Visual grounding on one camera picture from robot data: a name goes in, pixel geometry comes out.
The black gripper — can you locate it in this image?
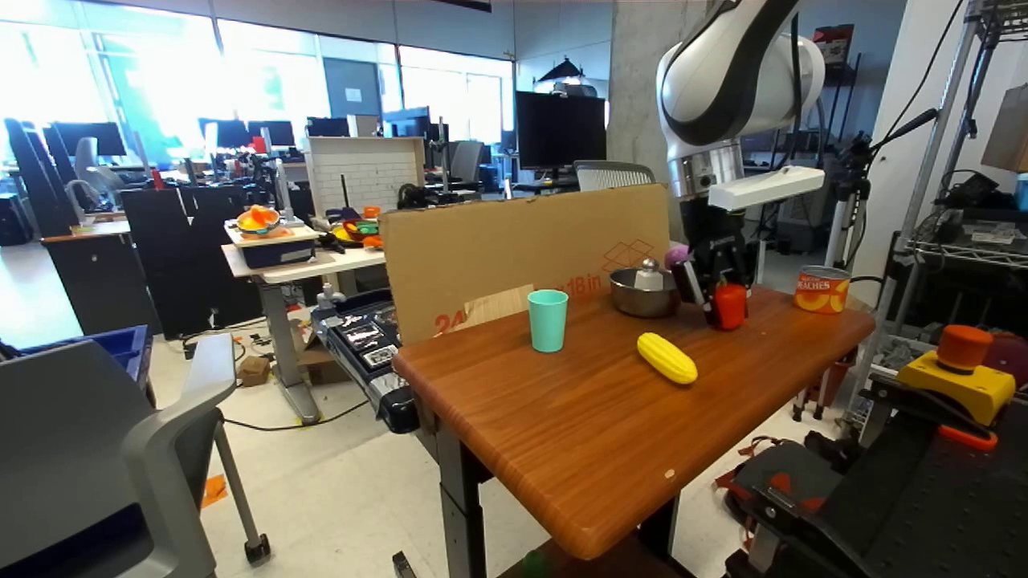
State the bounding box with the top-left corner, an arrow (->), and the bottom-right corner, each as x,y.
680,199 -> 755,315

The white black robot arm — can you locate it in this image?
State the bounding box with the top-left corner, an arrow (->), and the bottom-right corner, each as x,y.
656,0 -> 827,311

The purple plush ball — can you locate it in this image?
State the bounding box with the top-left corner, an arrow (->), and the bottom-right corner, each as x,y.
664,240 -> 692,268

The silver metal bowl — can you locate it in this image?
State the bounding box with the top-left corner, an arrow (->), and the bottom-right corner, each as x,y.
612,271 -> 678,318

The orange labelled tin can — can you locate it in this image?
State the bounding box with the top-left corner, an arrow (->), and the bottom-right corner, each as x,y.
794,272 -> 849,315

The yellow corn toy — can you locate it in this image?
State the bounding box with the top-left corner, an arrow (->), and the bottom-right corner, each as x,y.
636,330 -> 696,386

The teal plastic cup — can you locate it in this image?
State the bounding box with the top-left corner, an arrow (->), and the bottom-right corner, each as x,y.
526,288 -> 569,354

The wooden table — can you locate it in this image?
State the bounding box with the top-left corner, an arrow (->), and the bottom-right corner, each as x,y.
394,288 -> 873,578

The black computer monitor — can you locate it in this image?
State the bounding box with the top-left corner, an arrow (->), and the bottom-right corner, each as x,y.
514,92 -> 607,169

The brown cardboard backboard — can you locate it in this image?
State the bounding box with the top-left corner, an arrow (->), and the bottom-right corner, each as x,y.
381,182 -> 671,345

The black perforated breadboard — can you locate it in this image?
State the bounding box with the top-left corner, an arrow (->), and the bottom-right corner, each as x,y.
726,404 -> 1028,578

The white background desk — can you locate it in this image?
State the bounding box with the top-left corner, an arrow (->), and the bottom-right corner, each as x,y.
223,217 -> 386,424

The grey office chair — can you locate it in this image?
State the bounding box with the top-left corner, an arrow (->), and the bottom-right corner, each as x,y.
0,335 -> 270,578

